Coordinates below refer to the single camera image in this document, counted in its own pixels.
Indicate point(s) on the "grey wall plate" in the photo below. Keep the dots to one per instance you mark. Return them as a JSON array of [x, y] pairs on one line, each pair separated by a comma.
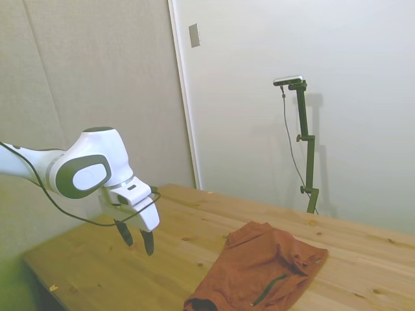
[[194, 35]]

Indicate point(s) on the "rust orange shorts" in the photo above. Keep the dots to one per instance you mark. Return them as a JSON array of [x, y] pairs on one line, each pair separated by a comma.
[[259, 269]]

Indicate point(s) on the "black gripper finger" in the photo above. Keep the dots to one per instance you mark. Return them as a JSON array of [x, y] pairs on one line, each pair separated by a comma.
[[149, 243], [125, 233]]

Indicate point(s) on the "yellow tape scrap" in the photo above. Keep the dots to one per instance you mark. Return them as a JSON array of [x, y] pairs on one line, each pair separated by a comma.
[[53, 287]]

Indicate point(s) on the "silver exterior camera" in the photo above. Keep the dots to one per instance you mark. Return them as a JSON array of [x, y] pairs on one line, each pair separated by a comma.
[[288, 80]]

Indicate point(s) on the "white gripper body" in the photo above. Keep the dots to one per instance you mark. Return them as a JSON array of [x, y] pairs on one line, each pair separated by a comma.
[[147, 217]]

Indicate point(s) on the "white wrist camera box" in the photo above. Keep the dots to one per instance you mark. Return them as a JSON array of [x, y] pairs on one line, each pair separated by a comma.
[[136, 192]]

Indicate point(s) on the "dark green camera stand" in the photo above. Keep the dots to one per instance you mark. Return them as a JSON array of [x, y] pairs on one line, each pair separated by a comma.
[[308, 155]]

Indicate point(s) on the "white door trim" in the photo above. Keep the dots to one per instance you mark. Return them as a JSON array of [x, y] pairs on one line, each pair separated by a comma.
[[184, 97]]

